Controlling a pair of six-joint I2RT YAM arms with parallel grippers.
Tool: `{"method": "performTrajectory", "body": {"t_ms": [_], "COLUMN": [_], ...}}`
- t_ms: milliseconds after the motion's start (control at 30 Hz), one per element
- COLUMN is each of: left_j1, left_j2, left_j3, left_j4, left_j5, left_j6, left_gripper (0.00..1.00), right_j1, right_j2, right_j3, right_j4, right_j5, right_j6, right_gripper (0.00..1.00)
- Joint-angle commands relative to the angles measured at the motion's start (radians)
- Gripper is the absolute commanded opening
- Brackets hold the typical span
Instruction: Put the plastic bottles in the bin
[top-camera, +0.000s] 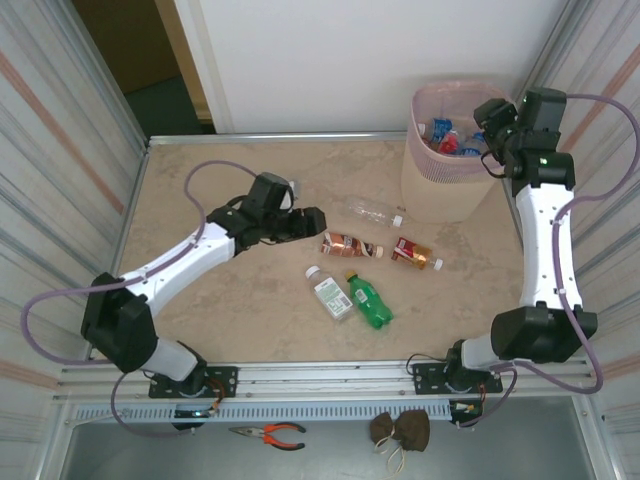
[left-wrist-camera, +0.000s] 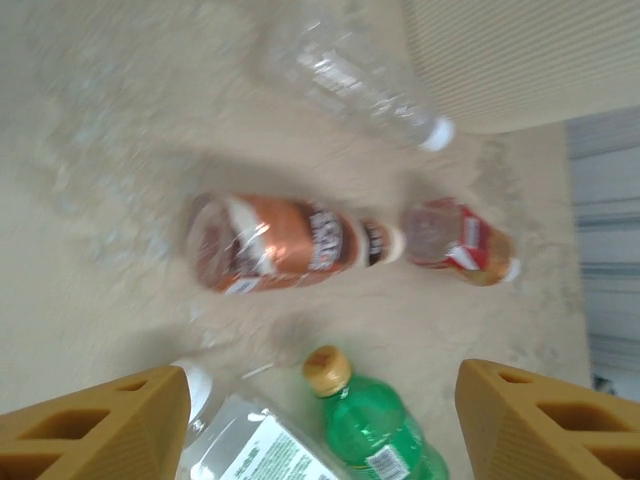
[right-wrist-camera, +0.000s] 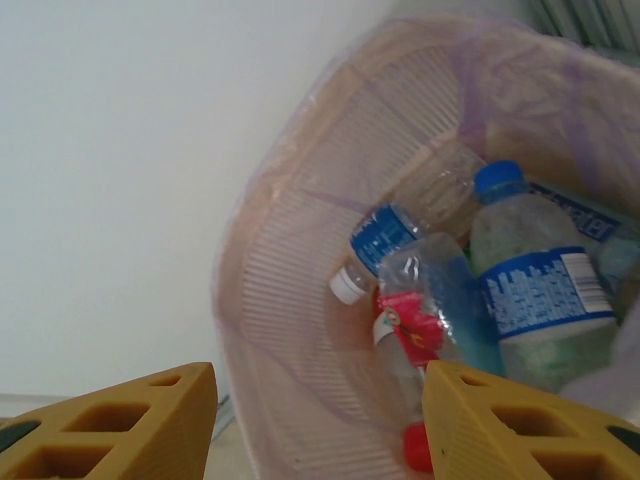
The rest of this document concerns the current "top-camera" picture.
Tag clear unlabelled bottle white cap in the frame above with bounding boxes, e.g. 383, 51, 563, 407
343, 194, 412, 229

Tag green white label bottle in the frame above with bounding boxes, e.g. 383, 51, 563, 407
304, 265, 355, 322

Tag green bottle yellow cap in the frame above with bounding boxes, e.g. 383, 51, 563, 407
344, 269, 395, 331

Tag red gold label bottle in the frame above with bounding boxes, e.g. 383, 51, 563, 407
390, 236, 445, 272

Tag purple translucent bin liner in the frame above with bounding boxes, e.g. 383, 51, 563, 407
410, 79, 516, 184

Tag beige ribbed waste bin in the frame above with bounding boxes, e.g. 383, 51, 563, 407
399, 79, 519, 225

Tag brown Nescafe coffee bottle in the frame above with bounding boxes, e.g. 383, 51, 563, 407
320, 231, 385, 260

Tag small circuit board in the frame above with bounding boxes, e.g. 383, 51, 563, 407
449, 399, 484, 419
172, 407, 219, 421

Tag brown wooden door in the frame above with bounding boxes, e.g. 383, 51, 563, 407
72, 0, 214, 121

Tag brown cloth pouch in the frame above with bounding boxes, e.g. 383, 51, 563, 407
369, 413, 399, 444
392, 412, 431, 454

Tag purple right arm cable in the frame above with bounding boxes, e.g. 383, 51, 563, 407
457, 93, 640, 430

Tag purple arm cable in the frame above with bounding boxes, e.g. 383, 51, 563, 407
20, 159, 264, 439
457, 93, 640, 430

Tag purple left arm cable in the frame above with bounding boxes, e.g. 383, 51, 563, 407
20, 159, 264, 439

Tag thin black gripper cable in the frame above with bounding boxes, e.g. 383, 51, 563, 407
479, 149, 507, 180

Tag thin aluminium table edge rail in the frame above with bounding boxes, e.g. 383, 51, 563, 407
147, 131, 411, 147

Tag white door frame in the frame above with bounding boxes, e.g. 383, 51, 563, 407
174, 0, 236, 135

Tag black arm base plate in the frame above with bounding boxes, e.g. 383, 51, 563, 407
149, 366, 239, 400
412, 360, 504, 396

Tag wide aluminium extrusion rail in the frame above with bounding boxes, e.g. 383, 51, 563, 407
54, 355, 599, 401

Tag white slotted cable duct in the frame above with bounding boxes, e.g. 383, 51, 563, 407
69, 399, 454, 424

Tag orange handled pliers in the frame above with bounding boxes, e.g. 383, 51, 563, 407
228, 422, 307, 452

